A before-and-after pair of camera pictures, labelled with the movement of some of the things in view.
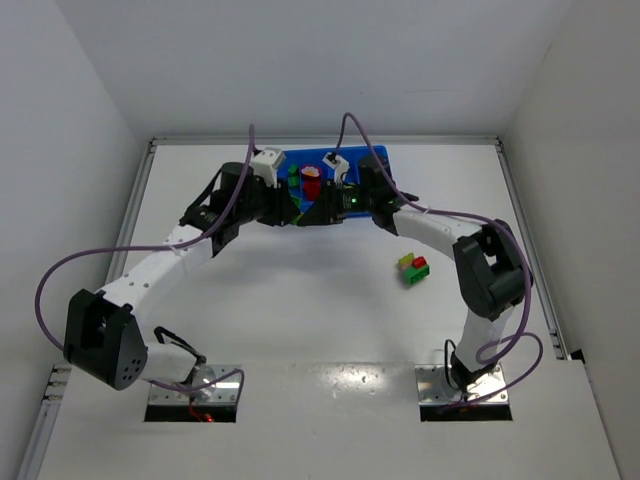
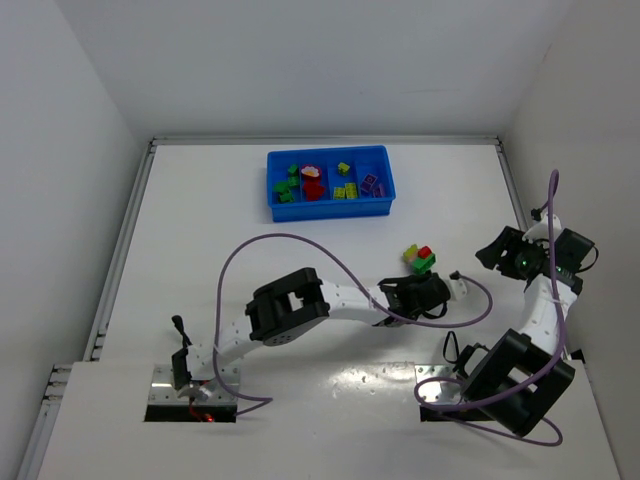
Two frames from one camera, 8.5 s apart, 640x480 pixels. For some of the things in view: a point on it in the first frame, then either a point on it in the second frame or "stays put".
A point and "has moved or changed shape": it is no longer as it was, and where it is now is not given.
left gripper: x=283 y=205 → x=431 y=288
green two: x=296 y=200 has moved or changed shape
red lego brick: x=312 y=185 stays put
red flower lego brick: x=311 y=170 stays put
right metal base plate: x=432 y=386 stays put
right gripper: x=326 y=205 → x=495 y=251
